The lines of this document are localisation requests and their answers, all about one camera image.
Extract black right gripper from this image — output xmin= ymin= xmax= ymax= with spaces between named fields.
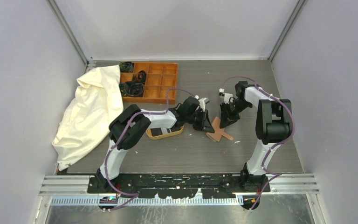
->
xmin=220 ymin=99 xmax=251 ymax=128

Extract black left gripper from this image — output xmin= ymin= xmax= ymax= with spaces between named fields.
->
xmin=186 ymin=109 xmax=214 ymax=133

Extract tan leather card holder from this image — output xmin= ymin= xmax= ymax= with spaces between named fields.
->
xmin=206 ymin=117 xmax=234 ymax=142

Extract yellow oval tray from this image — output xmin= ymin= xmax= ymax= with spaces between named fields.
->
xmin=146 ymin=126 xmax=184 ymax=140

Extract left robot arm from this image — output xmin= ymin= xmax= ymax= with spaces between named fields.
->
xmin=96 ymin=96 xmax=214 ymax=193

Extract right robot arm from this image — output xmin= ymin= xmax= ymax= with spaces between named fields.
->
xmin=219 ymin=81 xmax=295 ymax=192

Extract black credit card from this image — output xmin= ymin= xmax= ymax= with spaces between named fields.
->
xmin=151 ymin=128 xmax=164 ymax=137

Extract orange compartment organizer tray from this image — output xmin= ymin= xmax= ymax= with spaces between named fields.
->
xmin=119 ymin=61 xmax=179 ymax=104

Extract cream cloth bag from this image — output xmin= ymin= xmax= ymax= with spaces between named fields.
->
xmin=52 ymin=65 xmax=124 ymax=171

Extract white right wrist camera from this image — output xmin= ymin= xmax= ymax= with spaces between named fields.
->
xmin=219 ymin=88 xmax=234 ymax=104

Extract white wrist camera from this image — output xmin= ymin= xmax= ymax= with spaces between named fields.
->
xmin=198 ymin=98 xmax=210 ymax=112
xmin=219 ymin=88 xmax=234 ymax=104

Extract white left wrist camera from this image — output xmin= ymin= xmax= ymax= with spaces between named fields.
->
xmin=198 ymin=98 xmax=210 ymax=112

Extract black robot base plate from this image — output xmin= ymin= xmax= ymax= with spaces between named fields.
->
xmin=87 ymin=172 xmax=270 ymax=199

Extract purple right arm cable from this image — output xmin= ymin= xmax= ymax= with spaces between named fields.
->
xmin=222 ymin=76 xmax=296 ymax=211

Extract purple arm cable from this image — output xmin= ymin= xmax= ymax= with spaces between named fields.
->
xmin=222 ymin=76 xmax=296 ymax=211
xmin=103 ymin=88 xmax=198 ymax=211

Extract black coiled cable middle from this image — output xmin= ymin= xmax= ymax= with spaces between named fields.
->
xmin=135 ymin=70 xmax=148 ymax=83

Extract black coiled cable large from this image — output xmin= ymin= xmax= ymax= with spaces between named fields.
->
xmin=119 ymin=81 xmax=145 ymax=97

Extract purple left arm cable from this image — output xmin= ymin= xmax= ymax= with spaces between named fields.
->
xmin=103 ymin=88 xmax=198 ymax=211

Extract black coiled cable top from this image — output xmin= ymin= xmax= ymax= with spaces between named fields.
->
xmin=119 ymin=62 xmax=135 ymax=74

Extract aluminium front rail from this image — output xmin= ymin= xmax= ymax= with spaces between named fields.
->
xmin=39 ymin=174 xmax=319 ymax=207

